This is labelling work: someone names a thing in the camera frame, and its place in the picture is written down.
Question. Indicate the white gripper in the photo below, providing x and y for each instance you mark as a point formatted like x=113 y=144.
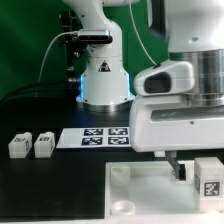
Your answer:
x=168 y=124

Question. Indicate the white square tabletop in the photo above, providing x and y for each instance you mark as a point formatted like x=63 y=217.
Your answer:
x=149 y=193

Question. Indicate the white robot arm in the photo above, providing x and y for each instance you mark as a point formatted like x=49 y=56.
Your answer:
x=194 y=32

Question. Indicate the white sheet with AprilTags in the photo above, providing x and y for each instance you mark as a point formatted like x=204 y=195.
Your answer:
x=94 y=137

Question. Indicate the black camera on stand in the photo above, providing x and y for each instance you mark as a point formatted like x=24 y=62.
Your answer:
x=77 y=39

